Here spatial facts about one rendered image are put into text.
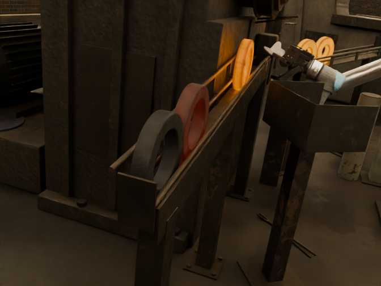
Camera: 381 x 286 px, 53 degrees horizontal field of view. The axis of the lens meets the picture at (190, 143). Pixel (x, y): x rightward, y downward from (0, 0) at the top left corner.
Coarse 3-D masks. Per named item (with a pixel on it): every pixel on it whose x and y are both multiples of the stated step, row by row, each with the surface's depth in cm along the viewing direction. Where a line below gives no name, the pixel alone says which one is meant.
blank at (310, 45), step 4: (304, 40) 203; (308, 40) 203; (312, 40) 205; (300, 44) 202; (304, 44) 202; (308, 44) 204; (312, 44) 206; (304, 48) 203; (308, 48) 207; (312, 48) 207; (316, 48) 209; (312, 52) 208; (316, 52) 210
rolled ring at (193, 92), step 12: (192, 84) 86; (180, 96) 82; (192, 96) 82; (204, 96) 89; (180, 108) 81; (192, 108) 82; (204, 108) 93; (192, 120) 96; (204, 120) 95; (192, 132) 95; (204, 132) 97; (192, 144) 93
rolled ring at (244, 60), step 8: (248, 40) 133; (240, 48) 130; (248, 48) 131; (240, 56) 130; (248, 56) 142; (240, 64) 130; (248, 64) 144; (240, 72) 130; (248, 72) 144; (240, 80) 132
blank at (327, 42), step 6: (324, 36) 214; (318, 42) 211; (324, 42) 211; (330, 42) 214; (318, 48) 210; (330, 48) 216; (318, 54) 212; (324, 54) 218; (330, 54) 218; (318, 60) 214
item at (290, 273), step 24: (288, 96) 112; (312, 96) 129; (264, 120) 126; (288, 120) 112; (312, 120) 101; (336, 120) 103; (360, 120) 106; (312, 144) 104; (336, 144) 107; (360, 144) 109; (288, 168) 126; (288, 192) 126; (288, 216) 129; (288, 240) 134; (240, 264) 147; (264, 264) 142; (288, 264) 150
